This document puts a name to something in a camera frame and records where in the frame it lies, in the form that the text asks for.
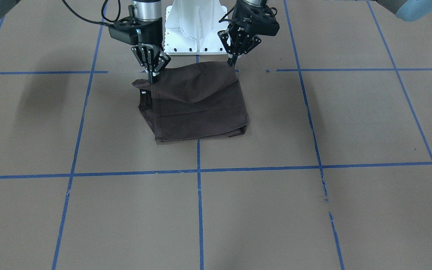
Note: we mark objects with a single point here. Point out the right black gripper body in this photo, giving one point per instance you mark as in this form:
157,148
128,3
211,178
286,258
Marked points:
152,34

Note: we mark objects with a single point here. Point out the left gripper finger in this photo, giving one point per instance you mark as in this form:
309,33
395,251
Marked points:
238,45

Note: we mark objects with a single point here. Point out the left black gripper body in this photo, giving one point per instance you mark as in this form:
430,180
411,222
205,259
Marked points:
239,38

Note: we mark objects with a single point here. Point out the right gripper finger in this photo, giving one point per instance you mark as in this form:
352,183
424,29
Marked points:
158,63
145,57

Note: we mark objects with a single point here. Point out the dark brown t-shirt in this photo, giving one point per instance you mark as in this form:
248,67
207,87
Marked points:
194,102

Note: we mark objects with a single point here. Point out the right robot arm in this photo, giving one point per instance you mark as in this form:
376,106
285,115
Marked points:
146,10

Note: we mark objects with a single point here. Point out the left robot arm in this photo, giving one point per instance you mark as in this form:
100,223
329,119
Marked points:
248,20

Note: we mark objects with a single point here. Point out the white central pillar base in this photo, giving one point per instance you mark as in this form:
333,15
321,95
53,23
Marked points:
192,26

